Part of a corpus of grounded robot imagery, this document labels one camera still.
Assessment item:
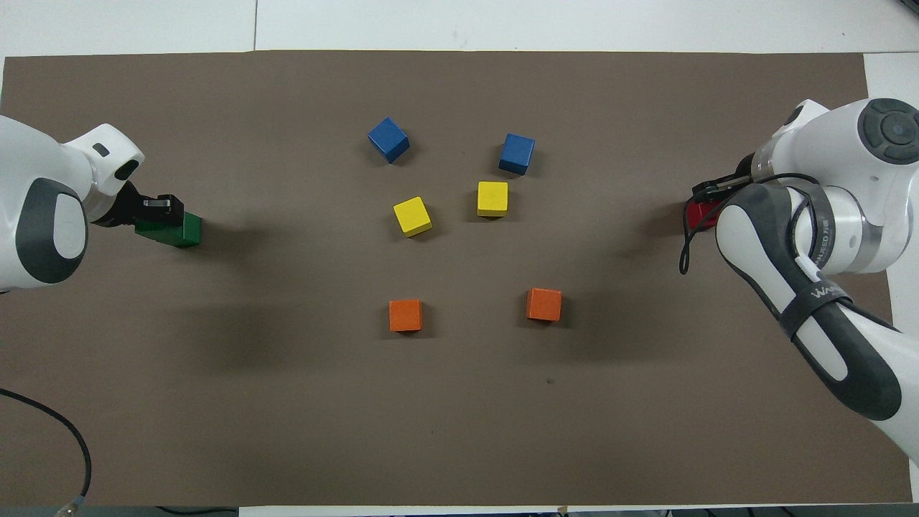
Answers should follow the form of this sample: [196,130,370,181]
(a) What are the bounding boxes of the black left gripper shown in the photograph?
[92,181,186,230]

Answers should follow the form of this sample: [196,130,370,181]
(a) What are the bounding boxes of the orange wooden cube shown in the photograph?
[388,299,424,333]
[525,287,563,323]

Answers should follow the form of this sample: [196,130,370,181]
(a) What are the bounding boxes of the blue wooden cube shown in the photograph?
[367,116,411,164]
[498,132,537,177]

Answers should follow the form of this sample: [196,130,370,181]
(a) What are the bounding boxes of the green wooden cube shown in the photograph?
[135,223,186,243]
[162,211,203,249]

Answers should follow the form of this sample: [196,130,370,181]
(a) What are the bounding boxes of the brown table mat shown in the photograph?
[0,50,913,507]

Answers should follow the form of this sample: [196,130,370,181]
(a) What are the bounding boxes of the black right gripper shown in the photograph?
[691,171,756,204]

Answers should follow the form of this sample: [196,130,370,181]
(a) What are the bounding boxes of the yellow wooden cube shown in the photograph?
[392,195,434,238]
[476,180,510,218]

